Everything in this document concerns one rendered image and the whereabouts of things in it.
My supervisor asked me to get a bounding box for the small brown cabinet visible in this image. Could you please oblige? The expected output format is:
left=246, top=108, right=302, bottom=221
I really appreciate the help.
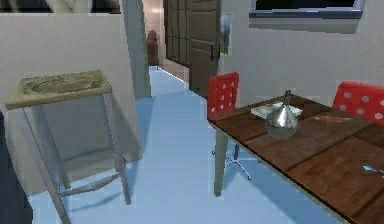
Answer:
left=146, top=29, right=160, bottom=67

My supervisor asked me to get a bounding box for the red white-dotted chair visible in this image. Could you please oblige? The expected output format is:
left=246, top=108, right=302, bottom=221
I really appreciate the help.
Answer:
left=332, top=80, right=384, bottom=126
left=206, top=71, right=253, bottom=181

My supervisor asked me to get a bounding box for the brown pencil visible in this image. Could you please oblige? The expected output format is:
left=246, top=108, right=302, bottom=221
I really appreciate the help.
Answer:
left=313, top=115, right=353, bottom=123

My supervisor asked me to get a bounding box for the small grey wall picture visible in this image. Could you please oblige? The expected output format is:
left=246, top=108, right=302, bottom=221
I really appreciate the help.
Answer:
left=220, top=13, right=232, bottom=56

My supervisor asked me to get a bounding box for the dark blue furniture edge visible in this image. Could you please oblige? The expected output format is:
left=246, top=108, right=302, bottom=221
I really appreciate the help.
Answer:
left=0, top=111, right=34, bottom=224

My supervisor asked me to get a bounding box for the dark glass-paned door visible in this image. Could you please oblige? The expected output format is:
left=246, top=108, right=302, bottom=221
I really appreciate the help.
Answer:
left=163, top=0, right=191, bottom=67

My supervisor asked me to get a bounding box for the brown room door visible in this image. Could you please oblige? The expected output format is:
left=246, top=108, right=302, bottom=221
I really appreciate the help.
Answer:
left=188, top=0, right=222, bottom=100

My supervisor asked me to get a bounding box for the grey framed window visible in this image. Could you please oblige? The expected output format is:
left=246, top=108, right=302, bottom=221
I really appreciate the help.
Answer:
left=248, top=0, right=367, bottom=20

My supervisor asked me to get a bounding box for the beige stool with grey legs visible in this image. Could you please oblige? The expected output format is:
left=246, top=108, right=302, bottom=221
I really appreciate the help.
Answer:
left=4, top=70, right=132, bottom=224

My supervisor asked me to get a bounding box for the brown wooden dining table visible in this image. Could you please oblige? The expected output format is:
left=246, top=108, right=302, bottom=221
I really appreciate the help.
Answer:
left=207, top=94, right=384, bottom=224

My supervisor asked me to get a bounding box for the dark framed wall picture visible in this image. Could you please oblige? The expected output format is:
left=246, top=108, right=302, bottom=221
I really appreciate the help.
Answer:
left=0, top=0, right=122, bottom=15

